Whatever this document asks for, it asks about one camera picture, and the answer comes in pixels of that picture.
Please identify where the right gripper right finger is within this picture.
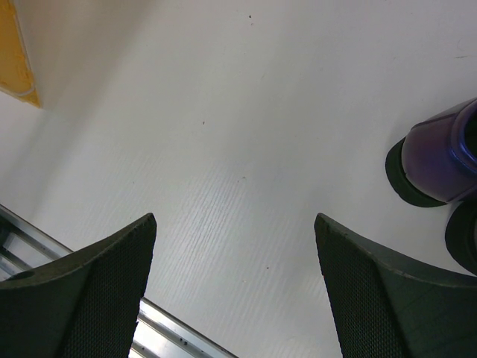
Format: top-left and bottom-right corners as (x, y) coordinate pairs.
(314, 213), (476, 357)

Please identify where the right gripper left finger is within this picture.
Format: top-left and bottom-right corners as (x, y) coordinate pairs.
(1, 213), (157, 357)

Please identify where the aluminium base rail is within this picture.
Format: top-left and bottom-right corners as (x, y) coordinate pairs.
(1, 206), (235, 358)

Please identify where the purple loafer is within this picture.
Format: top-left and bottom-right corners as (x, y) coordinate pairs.
(445, 201), (476, 275)
(385, 98), (476, 207)

